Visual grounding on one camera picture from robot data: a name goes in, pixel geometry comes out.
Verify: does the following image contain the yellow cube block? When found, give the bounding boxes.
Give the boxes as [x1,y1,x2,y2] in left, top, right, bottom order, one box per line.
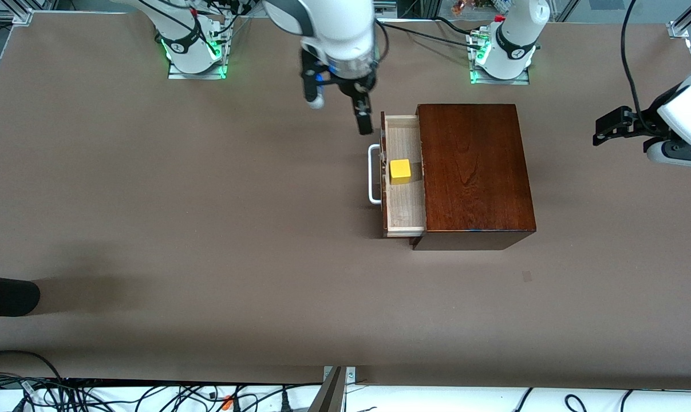
[389,159,413,185]

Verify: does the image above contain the long black base cable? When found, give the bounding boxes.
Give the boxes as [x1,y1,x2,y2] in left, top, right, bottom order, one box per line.
[377,21,476,49]

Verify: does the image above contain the wooden drawer with white handle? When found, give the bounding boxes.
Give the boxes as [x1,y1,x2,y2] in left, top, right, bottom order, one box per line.
[368,112,427,238]

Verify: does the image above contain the black cylinder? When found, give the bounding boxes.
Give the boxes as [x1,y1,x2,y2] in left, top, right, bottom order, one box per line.
[0,275,41,317]

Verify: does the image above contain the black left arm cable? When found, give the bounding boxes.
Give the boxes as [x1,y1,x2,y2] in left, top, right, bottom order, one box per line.
[621,0,652,124]

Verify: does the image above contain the aluminium frame profile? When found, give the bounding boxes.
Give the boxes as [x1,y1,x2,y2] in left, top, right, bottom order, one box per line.
[0,5,34,25]

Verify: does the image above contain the dark brown wooden cabinet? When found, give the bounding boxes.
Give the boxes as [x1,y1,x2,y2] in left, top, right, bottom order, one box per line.
[411,103,538,251]

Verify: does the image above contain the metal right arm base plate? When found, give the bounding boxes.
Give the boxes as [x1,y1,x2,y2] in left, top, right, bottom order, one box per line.
[168,58,228,80]

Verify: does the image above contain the grey metal strut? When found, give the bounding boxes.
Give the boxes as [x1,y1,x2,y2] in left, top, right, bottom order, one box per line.
[308,366,347,412]

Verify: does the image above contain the short black base cable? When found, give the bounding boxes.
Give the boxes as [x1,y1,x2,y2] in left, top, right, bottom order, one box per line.
[434,16,486,36]

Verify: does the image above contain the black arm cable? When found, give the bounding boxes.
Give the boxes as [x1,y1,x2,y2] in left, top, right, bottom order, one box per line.
[373,20,389,65]
[621,0,652,124]

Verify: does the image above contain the black cable arc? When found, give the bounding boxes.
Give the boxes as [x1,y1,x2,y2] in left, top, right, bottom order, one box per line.
[0,350,64,381]

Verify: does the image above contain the small metal bracket plate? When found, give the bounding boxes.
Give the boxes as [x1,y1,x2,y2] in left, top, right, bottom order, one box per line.
[323,366,357,383]

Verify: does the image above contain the aluminium profile with bracket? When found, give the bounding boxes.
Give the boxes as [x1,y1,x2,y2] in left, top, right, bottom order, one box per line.
[668,0,691,39]

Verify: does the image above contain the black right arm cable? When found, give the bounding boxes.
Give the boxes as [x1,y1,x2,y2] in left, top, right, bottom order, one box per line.
[373,20,389,65]

